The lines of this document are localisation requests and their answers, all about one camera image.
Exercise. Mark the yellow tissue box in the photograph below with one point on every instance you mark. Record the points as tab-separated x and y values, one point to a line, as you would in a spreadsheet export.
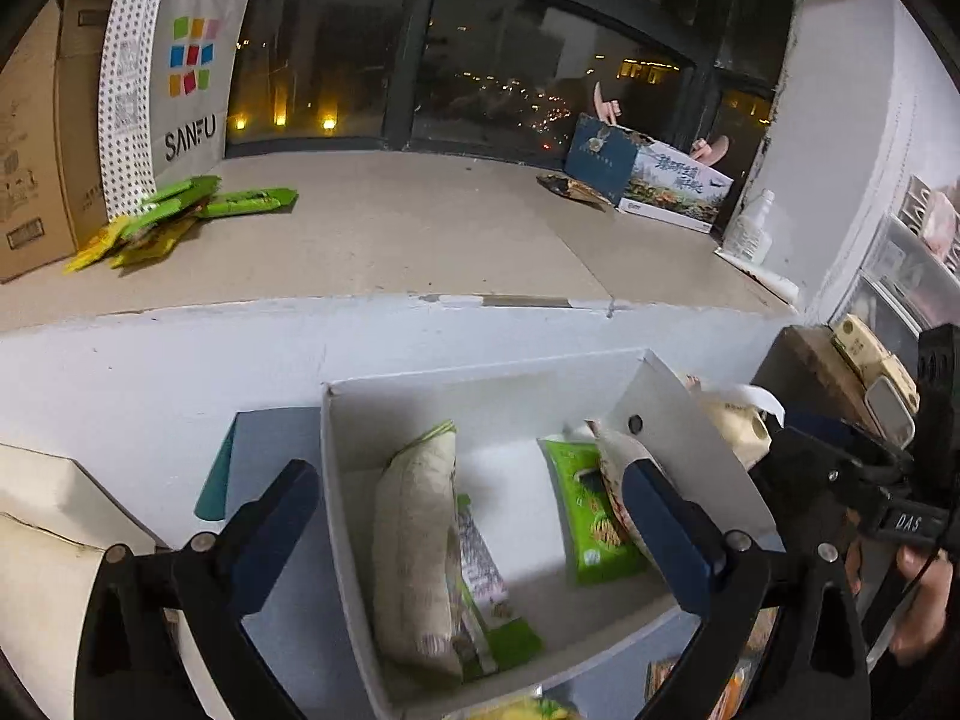
862	345

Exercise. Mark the blue grey tablecloth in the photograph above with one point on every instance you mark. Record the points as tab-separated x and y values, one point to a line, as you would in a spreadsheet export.
277	435

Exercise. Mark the yellow green snack packet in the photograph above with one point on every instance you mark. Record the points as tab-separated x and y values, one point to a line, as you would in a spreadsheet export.
525	708

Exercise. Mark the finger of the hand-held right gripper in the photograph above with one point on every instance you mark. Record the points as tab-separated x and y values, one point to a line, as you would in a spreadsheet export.
810	476
847	435

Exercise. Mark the bright green cracker packet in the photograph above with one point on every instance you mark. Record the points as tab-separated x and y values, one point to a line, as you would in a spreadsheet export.
585	510

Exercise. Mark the cream tissue pack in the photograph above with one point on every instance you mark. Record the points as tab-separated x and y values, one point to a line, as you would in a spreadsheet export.
739	424

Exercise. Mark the dark framed window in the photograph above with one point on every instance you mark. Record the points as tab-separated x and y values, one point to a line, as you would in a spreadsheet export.
420	52

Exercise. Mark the white cardboard box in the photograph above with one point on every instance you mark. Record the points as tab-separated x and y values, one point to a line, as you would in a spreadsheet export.
510	405

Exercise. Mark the brown cardboard box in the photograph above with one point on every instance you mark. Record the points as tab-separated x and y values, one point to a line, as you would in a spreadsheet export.
45	127

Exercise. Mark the white tube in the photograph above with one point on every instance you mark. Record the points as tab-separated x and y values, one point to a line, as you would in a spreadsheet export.
754	276

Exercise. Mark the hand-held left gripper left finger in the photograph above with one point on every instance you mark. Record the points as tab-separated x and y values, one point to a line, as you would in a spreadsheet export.
274	521

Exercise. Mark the white paper shopping bag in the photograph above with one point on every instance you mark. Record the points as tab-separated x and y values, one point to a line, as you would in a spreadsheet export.
187	105

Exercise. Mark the person's right hand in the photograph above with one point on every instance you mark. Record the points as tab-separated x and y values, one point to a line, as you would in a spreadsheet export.
926	600

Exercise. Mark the white rounded device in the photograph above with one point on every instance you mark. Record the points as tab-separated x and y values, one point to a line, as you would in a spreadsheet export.
889	409

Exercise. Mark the clear plastic drawer unit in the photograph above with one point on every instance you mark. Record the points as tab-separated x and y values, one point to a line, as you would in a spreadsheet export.
907	270

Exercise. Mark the pink plastic item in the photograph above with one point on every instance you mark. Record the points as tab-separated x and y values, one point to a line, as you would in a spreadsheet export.
712	150
606	103

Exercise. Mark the cream leather sofa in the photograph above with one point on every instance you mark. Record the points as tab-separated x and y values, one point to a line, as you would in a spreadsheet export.
45	540

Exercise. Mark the white plastic bottle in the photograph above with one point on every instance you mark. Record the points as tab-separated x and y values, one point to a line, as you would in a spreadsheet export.
750	232

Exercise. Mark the white red snack packet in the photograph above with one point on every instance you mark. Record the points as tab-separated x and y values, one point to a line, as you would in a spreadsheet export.
611	465

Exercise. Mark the striped green snack packet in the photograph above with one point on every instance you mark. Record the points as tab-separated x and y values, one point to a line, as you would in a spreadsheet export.
480	570

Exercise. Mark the orange snack packet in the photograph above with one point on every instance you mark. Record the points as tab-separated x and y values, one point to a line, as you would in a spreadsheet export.
739	690

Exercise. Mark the brown crumpled packet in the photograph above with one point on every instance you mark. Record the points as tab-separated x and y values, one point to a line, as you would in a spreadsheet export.
574	190

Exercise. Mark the pile of green snack packets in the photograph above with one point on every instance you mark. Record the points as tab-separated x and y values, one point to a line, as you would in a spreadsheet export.
172	204

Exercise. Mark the beige window sill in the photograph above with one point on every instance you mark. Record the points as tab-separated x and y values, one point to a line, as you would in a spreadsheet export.
412	240

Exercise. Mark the long white snack packet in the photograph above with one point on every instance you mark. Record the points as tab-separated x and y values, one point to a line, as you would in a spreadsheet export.
416	540

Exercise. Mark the blue printed gift box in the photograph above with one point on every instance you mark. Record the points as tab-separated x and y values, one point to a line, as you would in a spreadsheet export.
660	180

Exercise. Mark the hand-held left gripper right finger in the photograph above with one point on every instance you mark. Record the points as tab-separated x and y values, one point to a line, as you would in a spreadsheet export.
667	532

